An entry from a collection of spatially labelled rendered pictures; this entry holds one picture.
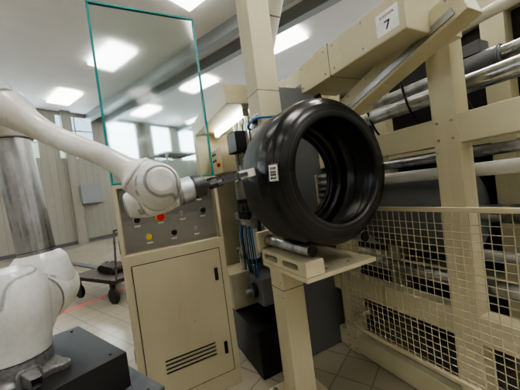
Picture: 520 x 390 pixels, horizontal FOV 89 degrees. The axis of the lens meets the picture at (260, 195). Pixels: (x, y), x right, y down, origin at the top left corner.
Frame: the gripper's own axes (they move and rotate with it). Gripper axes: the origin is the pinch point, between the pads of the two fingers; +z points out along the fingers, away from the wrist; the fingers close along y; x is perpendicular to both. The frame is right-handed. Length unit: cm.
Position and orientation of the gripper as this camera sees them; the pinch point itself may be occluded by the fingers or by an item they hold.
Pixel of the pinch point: (246, 173)
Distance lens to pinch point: 98.0
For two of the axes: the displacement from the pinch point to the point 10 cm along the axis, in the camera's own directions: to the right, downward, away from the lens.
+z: 8.6, -2.7, 4.4
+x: 2.6, 9.6, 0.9
